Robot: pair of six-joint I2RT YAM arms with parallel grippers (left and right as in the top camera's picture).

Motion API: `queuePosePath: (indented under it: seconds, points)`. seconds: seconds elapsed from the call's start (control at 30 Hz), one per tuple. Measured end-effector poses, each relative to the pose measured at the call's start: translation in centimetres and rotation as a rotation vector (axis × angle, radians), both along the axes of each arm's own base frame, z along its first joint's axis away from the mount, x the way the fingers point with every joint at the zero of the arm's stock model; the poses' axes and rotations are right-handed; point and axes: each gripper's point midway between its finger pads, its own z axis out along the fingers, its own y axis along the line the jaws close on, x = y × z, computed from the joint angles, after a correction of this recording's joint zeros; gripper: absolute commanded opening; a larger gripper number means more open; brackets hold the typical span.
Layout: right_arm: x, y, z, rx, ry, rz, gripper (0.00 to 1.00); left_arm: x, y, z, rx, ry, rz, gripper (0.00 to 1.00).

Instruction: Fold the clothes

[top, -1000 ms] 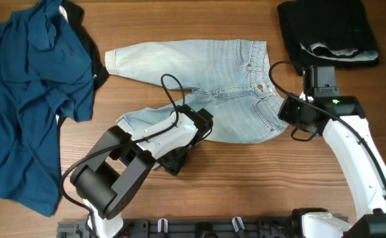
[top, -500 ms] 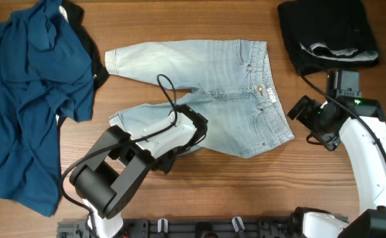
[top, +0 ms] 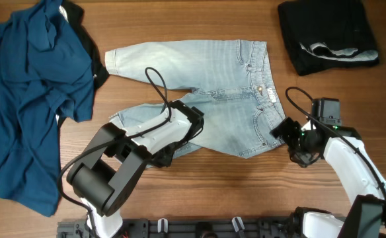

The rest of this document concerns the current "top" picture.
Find light blue denim shorts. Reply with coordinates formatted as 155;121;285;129
104;40;285;159

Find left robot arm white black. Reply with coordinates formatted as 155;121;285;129
57;100;204;237

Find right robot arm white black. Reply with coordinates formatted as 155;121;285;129
271;98;386;237

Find folded black garment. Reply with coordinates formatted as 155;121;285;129
278;0;379;76

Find dark blue shirt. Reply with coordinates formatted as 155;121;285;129
0;1;94;216

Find black garment under blue shirt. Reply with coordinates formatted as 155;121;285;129
61;1;110;90

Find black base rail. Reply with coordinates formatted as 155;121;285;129
56;216;346;238

